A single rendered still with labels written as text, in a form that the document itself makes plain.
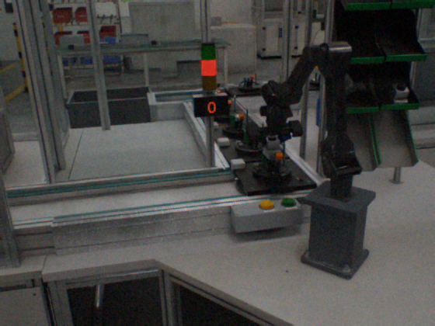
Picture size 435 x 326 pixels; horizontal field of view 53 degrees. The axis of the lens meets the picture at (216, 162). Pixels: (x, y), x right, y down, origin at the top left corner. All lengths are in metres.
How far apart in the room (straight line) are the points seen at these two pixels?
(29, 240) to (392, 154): 1.22
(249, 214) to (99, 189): 0.57
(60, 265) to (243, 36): 7.83
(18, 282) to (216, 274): 0.57
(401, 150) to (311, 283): 0.67
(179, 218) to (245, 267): 0.26
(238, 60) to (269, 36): 1.73
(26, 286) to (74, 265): 0.15
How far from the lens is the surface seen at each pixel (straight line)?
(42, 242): 1.40
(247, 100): 2.69
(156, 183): 1.57
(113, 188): 1.58
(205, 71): 1.49
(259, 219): 1.31
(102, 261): 1.33
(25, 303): 1.43
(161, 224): 1.34
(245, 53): 8.92
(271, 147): 1.49
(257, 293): 1.16
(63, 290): 1.38
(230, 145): 1.82
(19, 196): 1.63
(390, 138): 1.67
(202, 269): 1.24
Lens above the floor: 1.58
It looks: 22 degrees down
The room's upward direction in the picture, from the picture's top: 2 degrees counter-clockwise
